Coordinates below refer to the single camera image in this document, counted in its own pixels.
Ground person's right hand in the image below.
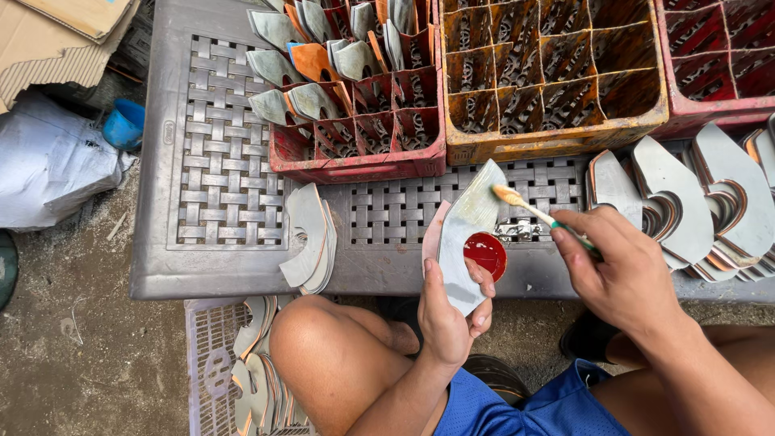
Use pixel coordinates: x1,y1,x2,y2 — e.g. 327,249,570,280
549,208,686,341

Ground person's left hand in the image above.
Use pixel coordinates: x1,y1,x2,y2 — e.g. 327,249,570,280
417,257,496,371

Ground pink shoe piece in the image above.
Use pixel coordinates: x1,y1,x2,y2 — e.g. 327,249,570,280
421,199,452,281

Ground grey shoe piece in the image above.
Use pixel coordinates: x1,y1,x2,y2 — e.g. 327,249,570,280
436,159,509,317

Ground toothbrush with green handle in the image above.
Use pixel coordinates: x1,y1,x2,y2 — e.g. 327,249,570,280
491,184,604,261

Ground black sandal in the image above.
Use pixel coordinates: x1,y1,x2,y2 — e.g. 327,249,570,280
462,354,532,408
557,308,622,365

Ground red lid with glue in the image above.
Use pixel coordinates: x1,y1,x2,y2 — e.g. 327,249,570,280
463,232,509,283

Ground large pile of grey cutouts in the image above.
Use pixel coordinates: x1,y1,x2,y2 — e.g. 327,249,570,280
585,113,775,284

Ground blue mesh shorts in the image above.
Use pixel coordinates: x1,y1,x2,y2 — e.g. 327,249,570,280
432,358,632,436

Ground person's left leg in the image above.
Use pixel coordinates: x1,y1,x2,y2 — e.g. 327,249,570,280
269,295,452,436

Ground person's leg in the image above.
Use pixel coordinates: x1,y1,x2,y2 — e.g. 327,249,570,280
589,324,775,436
269,295,452,436

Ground small metal clip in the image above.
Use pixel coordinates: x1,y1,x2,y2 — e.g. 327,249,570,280
493,217,549,243

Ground person's right leg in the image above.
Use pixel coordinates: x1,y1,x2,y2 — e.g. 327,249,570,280
589,324,775,436

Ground orange divided plastic crate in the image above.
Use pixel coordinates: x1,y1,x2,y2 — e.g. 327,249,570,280
440,0,670,167

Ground small stack of grey cutouts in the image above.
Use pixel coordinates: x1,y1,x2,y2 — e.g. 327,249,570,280
278,182,339,296

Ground empty red divided crate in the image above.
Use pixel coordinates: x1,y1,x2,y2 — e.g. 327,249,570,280
653,0,775,139

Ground red crate holding pieces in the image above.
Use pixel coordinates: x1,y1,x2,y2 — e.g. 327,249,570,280
269,0,448,186

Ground heap of cutouts in basket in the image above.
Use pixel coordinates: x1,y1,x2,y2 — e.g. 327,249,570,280
230,295,311,436

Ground purple plastic basket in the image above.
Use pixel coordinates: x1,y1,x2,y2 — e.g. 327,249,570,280
184,295,320,436

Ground group of upright shoe cutouts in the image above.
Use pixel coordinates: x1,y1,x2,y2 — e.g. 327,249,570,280
246,0,434,129

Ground grey plastic woven-pattern table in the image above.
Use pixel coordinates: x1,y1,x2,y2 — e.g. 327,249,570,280
128,0,775,302

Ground blue plastic cup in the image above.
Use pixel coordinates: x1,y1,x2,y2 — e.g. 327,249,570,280
101,98,147,153

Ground white plastic sack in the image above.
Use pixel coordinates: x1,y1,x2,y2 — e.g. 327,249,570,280
0,90,139,232

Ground dark green round object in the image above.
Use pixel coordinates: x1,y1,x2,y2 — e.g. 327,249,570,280
0,229,20,313

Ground brown cardboard sheets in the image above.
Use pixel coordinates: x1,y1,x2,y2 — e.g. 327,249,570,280
0,0,142,115

